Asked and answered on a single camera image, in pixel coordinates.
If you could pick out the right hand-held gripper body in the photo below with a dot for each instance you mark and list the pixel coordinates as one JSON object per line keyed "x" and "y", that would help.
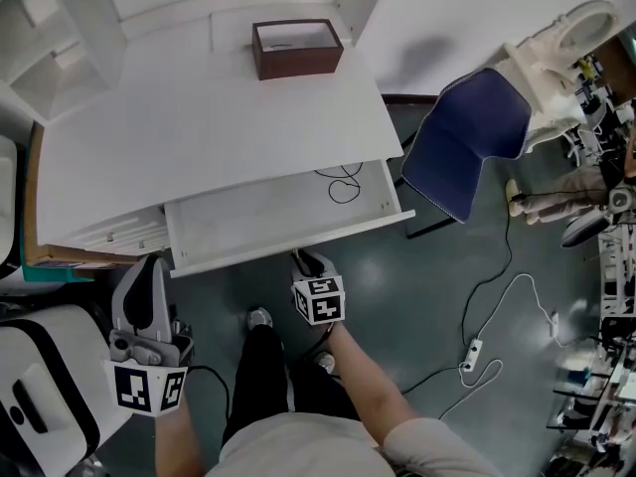
{"x": 325, "y": 308}

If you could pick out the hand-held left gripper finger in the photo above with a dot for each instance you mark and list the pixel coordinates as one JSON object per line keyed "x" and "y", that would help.
{"x": 165, "y": 311}
{"x": 118, "y": 313}

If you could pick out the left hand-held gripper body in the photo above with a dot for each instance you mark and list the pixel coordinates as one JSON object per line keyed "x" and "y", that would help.
{"x": 131, "y": 388}

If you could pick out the person's left forearm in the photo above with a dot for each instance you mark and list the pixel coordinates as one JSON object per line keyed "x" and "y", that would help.
{"x": 179, "y": 445}

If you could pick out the person's right forearm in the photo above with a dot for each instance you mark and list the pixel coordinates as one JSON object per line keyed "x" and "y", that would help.
{"x": 372, "y": 390}

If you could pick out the white desk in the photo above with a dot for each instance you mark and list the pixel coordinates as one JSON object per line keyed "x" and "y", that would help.
{"x": 199, "y": 132}

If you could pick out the person's right shoe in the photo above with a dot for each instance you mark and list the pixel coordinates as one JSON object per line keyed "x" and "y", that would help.
{"x": 326, "y": 361}

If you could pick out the person's shoe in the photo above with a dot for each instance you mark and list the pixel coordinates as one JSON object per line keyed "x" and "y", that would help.
{"x": 326, "y": 361}
{"x": 260, "y": 317}

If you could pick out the person's left shoe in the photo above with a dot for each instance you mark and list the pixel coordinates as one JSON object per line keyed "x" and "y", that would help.
{"x": 260, "y": 317}

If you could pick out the teal flat board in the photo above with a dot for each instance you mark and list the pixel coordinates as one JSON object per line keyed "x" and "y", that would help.
{"x": 54, "y": 274}

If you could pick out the white and black mobile robot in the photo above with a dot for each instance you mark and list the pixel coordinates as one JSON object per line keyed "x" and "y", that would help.
{"x": 54, "y": 365}
{"x": 7, "y": 206}

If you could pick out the person's black trousers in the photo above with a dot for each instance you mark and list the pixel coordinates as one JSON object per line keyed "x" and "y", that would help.
{"x": 263, "y": 375}

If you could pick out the flat cardboard box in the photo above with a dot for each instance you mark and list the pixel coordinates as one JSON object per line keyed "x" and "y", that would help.
{"x": 32, "y": 216}

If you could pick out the person's white shirt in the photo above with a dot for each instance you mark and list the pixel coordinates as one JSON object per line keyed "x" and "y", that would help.
{"x": 308, "y": 450}

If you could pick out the white power strip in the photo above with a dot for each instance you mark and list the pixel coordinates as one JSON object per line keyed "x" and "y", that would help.
{"x": 471, "y": 355}

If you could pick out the blue chair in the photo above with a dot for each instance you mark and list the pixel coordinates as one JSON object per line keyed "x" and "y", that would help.
{"x": 462, "y": 132}

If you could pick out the brown wooden box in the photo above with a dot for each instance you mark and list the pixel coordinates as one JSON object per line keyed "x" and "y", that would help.
{"x": 298, "y": 62}

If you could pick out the white power adapter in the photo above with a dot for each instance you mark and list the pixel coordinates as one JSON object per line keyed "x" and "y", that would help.
{"x": 554, "y": 324}

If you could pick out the dark round seat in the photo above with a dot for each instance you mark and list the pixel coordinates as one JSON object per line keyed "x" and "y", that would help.
{"x": 584, "y": 231}

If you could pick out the white office chair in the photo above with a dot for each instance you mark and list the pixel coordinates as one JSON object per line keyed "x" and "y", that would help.
{"x": 584, "y": 144}

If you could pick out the white workbench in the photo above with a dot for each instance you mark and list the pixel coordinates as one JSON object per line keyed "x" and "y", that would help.
{"x": 616, "y": 266}

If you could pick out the white shelf hutch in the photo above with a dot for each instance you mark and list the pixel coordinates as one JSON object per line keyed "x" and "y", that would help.
{"x": 89, "y": 18}

